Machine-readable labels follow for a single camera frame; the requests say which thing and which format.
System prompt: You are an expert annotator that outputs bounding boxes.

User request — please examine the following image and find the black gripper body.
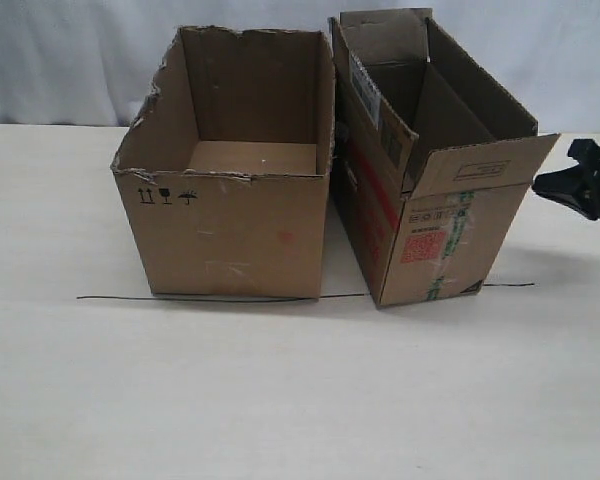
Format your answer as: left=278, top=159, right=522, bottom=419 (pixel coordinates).
left=532, top=138, right=600, bottom=221

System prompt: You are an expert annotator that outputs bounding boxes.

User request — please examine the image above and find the taped cardboard box with flaps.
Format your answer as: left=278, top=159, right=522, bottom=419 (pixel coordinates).
left=330, top=8, right=557, bottom=307

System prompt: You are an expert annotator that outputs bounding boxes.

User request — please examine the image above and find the torn cardboard box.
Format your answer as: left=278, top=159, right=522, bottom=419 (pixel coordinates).
left=110, top=26, right=336, bottom=299

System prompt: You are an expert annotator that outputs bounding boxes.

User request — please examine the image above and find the black line on table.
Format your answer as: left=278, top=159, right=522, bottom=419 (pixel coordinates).
left=75, top=282, right=536, bottom=304

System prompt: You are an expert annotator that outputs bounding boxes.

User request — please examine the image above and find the white backdrop curtain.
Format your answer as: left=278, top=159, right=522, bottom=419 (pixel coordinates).
left=0, top=0, right=600, bottom=133

